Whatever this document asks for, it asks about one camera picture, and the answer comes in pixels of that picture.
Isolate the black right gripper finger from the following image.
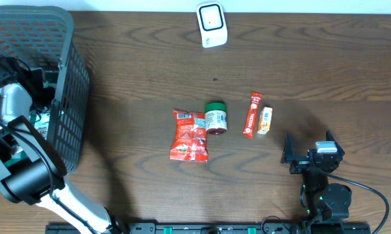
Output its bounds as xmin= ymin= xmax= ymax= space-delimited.
xmin=326 ymin=131 xmax=336 ymax=142
xmin=281 ymin=133 xmax=295 ymax=164

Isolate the small orange box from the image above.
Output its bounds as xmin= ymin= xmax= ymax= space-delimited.
xmin=257 ymin=107 xmax=273 ymax=135

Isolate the small red sachet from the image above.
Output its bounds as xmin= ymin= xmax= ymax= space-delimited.
xmin=243 ymin=92 xmax=262 ymax=138

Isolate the teal packet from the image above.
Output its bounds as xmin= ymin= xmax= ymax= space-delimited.
xmin=29 ymin=110 xmax=51 ymax=138

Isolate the green lid spice jar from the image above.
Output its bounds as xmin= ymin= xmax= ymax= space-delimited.
xmin=205 ymin=102 xmax=227 ymax=135

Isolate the red snack packet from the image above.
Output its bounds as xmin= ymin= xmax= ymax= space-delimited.
xmin=170 ymin=109 xmax=208 ymax=163

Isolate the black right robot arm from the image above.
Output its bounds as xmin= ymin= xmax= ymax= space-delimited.
xmin=281 ymin=131 xmax=352 ymax=221

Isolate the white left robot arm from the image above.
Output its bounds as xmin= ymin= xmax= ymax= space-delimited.
xmin=0 ymin=57 xmax=128 ymax=233

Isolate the white barcode scanner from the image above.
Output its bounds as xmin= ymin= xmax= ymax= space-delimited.
xmin=196 ymin=2 xmax=228 ymax=48

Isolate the grey plastic mesh basket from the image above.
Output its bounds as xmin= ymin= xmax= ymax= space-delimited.
xmin=0 ymin=6 xmax=90 ymax=172

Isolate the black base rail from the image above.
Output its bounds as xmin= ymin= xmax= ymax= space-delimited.
xmin=45 ymin=222 xmax=372 ymax=234

